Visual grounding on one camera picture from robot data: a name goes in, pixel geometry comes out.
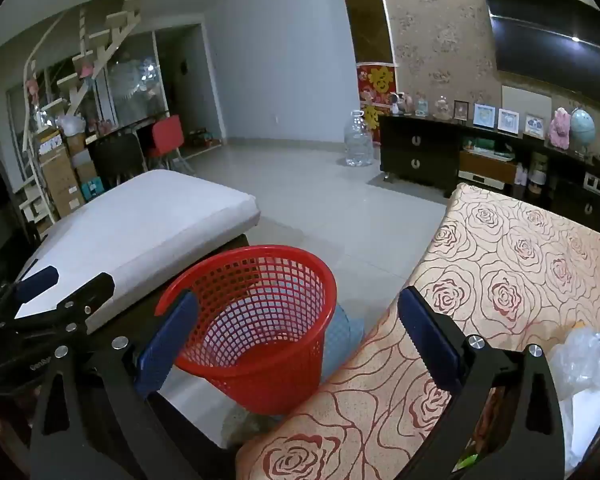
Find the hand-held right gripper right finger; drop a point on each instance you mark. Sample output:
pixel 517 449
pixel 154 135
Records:
pixel 430 340

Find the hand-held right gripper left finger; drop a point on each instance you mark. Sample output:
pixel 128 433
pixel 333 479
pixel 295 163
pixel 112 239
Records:
pixel 167 340

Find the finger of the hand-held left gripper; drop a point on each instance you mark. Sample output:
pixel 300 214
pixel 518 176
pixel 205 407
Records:
pixel 36 280
pixel 87 292

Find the red mesh plastic basket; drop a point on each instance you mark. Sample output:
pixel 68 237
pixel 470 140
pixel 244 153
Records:
pixel 260 395

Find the light blue round stool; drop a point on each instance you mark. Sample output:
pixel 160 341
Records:
pixel 341 340

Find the white cushioned bench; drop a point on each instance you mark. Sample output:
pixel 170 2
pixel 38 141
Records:
pixel 140 220

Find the stack of cardboard boxes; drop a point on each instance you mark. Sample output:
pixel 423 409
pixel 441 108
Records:
pixel 60 175

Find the rose patterned tablecloth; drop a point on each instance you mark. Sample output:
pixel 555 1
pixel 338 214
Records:
pixel 505 260

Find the black chair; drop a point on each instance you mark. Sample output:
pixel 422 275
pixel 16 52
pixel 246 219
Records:
pixel 115 155

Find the clear plastic bag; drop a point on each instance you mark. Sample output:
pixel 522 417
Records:
pixel 580 360

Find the white plastic bag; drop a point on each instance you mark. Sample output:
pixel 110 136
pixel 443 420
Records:
pixel 71 125

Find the white paper sheet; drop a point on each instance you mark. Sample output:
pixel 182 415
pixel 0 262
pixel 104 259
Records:
pixel 585 420

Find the red chair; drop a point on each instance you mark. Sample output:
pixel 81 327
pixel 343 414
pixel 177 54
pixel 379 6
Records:
pixel 166 135

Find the brown box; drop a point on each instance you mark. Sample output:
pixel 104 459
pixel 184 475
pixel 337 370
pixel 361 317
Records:
pixel 485 170

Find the small white bottle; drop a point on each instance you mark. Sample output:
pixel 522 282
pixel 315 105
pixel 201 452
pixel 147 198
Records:
pixel 520 174

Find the black television cabinet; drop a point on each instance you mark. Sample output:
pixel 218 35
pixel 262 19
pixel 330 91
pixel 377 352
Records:
pixel 415 145

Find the white canister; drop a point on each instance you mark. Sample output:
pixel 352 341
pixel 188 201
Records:
pixel 538 172

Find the green flat box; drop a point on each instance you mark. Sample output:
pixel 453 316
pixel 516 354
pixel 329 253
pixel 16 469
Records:
pixel 485 146

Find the clear large water jug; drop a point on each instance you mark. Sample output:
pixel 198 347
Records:
pixel 357 140

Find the glass dome with pink figure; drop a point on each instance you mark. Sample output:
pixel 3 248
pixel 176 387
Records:
pixel 443 109

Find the white robot figurine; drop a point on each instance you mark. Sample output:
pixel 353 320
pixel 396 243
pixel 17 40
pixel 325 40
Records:
pixel 399 104

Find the pink plush toy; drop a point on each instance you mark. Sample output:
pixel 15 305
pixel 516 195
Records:
pixel 560 129

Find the red poster with yellow flowers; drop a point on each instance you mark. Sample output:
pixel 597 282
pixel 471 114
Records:
pixel 375 85

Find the light blue globe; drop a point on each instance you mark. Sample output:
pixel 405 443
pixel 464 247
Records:
pixel 583 127

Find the white staircase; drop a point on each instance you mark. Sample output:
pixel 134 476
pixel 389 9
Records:
pixel 115 22

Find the black flat television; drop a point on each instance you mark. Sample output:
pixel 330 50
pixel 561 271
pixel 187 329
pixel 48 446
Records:
pixel 545 35

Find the blue picture frame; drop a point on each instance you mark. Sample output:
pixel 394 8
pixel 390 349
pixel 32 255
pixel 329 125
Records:
pixel 483 115

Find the small dark picture frame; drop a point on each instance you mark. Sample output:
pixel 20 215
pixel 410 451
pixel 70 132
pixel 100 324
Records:
pixel 461 111

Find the white picture frame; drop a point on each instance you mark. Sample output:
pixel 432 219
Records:
pixel 508 121
pixel 534 126

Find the white wall panel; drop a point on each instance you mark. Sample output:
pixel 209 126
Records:
pixel 525 97

